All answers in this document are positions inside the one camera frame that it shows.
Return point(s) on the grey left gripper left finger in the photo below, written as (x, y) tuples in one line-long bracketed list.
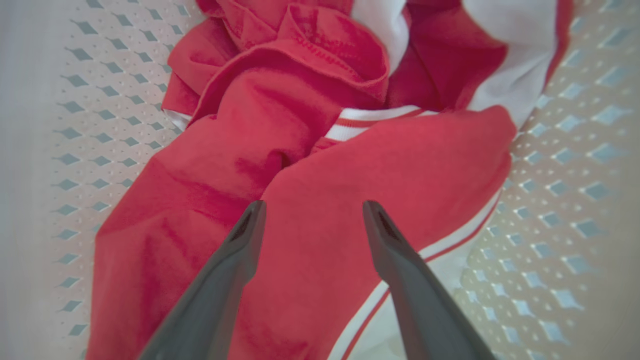
[(210, 300)]

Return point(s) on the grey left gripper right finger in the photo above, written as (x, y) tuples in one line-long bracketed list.
[(425, 310)]

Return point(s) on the red white basketball jersey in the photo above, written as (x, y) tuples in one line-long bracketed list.
[(400, 170)]

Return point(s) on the white perforated laundry basket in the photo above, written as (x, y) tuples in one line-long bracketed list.
[(100, 150)]

